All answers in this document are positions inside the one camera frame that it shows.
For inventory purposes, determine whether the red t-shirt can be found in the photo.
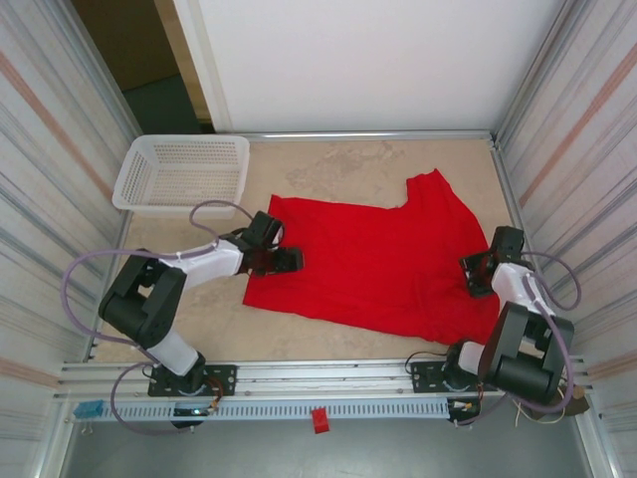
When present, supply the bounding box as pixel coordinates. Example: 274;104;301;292
242;167;502;348

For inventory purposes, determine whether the white perforated plastic basket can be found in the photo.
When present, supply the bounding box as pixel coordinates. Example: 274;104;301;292
111;134;251;220

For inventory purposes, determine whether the black controller board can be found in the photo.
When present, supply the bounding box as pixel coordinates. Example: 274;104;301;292
446;397;482;415
171;403;221;418

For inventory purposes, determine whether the aluminium table edge bar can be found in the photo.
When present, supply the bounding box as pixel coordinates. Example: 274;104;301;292
247;129;499;144

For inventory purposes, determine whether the small red block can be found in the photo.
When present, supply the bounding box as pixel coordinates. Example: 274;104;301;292
310;406;331;436

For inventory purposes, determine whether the tan wooden door jamb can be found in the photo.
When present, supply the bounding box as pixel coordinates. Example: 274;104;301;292
152;0;214;124

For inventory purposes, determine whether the brown wooden door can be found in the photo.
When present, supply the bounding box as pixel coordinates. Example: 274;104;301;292
71;0;181;92

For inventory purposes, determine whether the small blue block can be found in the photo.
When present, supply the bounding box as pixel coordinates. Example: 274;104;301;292
74;399;106;419

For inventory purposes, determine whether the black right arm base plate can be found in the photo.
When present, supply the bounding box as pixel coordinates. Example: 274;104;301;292
409;358;502;395

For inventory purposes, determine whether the aluminium mounting rail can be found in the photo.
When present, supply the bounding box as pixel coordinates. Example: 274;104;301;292
58;354;594;400

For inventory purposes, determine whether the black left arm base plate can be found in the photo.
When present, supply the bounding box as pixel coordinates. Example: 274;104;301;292
147;364;238;398

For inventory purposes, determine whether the white slotted cable duct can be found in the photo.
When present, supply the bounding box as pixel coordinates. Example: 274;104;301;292
102;397;452;421

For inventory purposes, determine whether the aluminium frame post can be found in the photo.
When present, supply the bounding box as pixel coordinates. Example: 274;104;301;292
63;0;149;150
492;0;573;150

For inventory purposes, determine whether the white door frame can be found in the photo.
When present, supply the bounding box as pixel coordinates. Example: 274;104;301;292
172;0;233;126

